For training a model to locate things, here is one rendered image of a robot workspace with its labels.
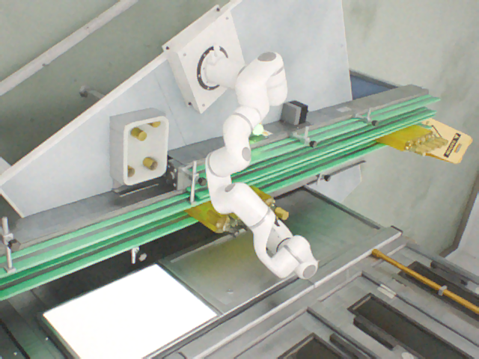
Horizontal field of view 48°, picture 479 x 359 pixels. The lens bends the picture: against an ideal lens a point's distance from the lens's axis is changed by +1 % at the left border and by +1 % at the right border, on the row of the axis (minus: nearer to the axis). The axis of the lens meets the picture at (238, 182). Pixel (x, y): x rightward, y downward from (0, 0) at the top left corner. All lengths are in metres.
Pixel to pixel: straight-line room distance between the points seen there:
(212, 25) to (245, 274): 0.85
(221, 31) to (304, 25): 0.55
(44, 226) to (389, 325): 1.14
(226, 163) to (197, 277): 0.46
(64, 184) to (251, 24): 0.90
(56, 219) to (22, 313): 0.29
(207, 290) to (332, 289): 0.44
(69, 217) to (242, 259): 0.61
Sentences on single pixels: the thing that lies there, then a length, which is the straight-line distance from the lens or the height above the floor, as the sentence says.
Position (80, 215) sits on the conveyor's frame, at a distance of 1.79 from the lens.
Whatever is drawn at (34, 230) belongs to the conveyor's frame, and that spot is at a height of 0.84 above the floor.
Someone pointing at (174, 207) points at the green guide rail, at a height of 0.94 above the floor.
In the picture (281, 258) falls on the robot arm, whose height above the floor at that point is 1.38.
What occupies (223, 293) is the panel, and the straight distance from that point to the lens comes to 1.78.
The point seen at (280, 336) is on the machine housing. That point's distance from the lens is 1.73.
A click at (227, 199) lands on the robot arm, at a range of 1.55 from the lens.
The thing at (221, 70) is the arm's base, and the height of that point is 0.91.
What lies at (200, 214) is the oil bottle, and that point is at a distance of 1.91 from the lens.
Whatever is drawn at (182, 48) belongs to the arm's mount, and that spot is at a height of 0.83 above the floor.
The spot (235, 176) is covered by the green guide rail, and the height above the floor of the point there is 0.92.
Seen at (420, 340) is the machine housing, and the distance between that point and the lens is 1.88.
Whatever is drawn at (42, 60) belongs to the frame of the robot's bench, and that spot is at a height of 0.20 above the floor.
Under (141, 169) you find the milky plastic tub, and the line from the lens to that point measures 1.91.
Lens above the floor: 2.17
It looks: 37 degrees down
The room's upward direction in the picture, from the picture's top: 120 degrees clockwise
